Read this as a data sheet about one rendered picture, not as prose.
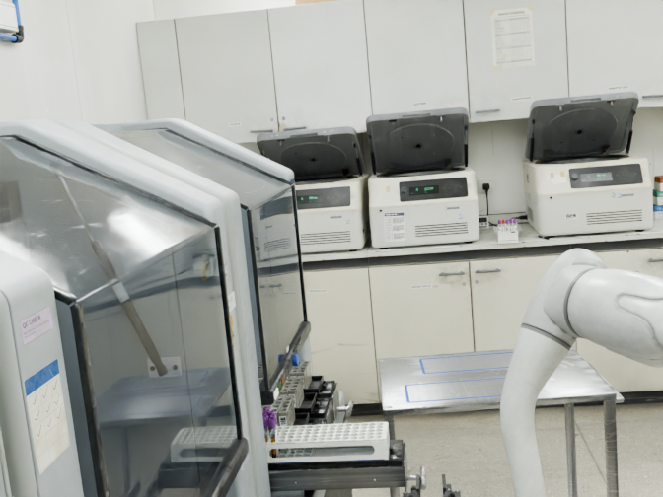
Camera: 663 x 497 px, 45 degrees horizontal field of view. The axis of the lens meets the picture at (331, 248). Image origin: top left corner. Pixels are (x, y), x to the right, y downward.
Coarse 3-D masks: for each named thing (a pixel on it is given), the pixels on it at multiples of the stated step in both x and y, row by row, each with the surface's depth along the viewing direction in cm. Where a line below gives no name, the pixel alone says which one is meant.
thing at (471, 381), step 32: (480, 352) 246; (512, 352) 244; (576, 352) 238; (384, 384) 225; (416, 384) 223; (448, 384) 220; (480, 384) 218; (576, 384) 211; (608, 384) 220; (384, 416) 206; (608, 416) 204; (608, 448) 205; (576, 480) 251; (608, 480) 207
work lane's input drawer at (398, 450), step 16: (400, 448) 181; (272, 464) 179; (288, 464) 178; (304, 464) 178; (320, 464) 177; (336, 464) 177; (352, 464) 176; (368, 464) 176; (384, 464) 176; (400, 464) 175; (272, 480) 178; (288, 480) 178; (304, 480) 177; (320, 480) 177; (336, 480) 176; (352, 480) 176; (368, 480) 176; (384, 480) 175; (400, 480) 175
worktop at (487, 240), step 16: (528, 224) 451; (656, 224) 411; (368, 240) 445; (480, 240) 411; (496, 240) 406; (528, 240) 398; (544, 240) 394; (560, 240) 393; (576, 240) 392; (592, 240) 391; (608, 240) 390; (624, 240) 389; (304, 256) 409; (320, 256) 408; (336, 256) 407; (352, 256) 406; (368, 256) 405
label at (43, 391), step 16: (32, 320) 77; (48, 320) 81; (32, 336) 77; (48, 368) 80; (32, 384) 76; (48, 384) 80; (32, 400) 76; (48, 400) 79; (32, 416) 76; (48, 416) 79; (64, 416) 82; (32, 432) 76; (48, 432) 79; (64, 432) 82; (48, 448) 79; (64, 448) 82; (48, 464) 78
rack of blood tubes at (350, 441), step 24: (288, 432) 184; (312, 432) 183; (336, 432) 182; (360, 432) 180; (384, 432) 179; (288, 456) 181; (312, 456) 182; (336, 456) 177; (360, 456) 177; (384, 456) 176
